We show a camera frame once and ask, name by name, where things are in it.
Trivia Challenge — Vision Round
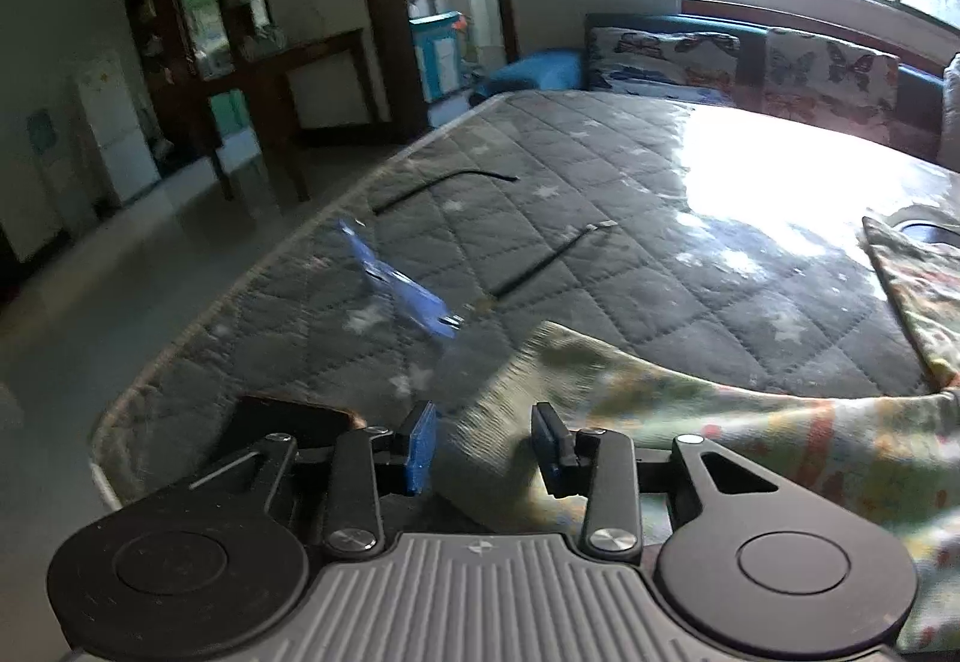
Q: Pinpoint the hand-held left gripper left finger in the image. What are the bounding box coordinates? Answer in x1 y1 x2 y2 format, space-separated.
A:
187 401 438 554

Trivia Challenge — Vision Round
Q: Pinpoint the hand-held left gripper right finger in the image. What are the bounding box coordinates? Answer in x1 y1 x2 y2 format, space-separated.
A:
530 402 779 562

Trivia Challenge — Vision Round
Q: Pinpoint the floral patterned garment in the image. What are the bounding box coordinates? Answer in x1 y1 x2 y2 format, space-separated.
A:
433 212 960 655

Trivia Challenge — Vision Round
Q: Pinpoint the blue flat adapter card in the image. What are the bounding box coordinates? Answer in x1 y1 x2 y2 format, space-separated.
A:
337 217 461 338

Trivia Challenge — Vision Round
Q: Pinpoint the grey quilted star mattress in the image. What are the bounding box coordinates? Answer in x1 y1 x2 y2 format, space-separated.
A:
88 88 960 511

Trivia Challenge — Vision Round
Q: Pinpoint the blue pillow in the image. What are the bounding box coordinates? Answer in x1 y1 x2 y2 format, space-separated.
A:
471 49 587 102

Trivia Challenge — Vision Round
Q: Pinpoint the blue and white crate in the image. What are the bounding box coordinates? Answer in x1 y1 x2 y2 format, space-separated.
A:
409 10 471 102

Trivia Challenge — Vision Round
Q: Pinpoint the wide butterfly print cushion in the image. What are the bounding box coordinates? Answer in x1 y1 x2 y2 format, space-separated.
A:
587 26 764 106

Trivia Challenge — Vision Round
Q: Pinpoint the dark wooden desk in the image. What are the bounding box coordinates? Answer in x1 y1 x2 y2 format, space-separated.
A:
197 27 385 204

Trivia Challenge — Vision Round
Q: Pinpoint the white refrigerator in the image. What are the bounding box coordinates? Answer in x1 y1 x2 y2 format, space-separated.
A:
73 50 163 207

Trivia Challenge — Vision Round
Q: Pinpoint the narrow butterfly print cushion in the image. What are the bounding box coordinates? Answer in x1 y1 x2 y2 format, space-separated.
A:
763 27 902 143

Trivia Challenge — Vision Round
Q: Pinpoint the dark wooden display cabinet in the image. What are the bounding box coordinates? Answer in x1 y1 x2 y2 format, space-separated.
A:
123 0 280 177

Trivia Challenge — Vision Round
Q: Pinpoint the dark teal sofa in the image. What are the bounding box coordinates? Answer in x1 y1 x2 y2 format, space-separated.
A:
583 12 960 169

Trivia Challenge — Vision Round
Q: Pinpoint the white cushion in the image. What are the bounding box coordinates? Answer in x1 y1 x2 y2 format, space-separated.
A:
940 53 960 172

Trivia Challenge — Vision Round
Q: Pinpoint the black cable with connector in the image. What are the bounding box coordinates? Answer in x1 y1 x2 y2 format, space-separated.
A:
456 221 622 331

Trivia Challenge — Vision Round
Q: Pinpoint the thin black cable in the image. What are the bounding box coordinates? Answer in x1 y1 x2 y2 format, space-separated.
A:
373 170 521 215

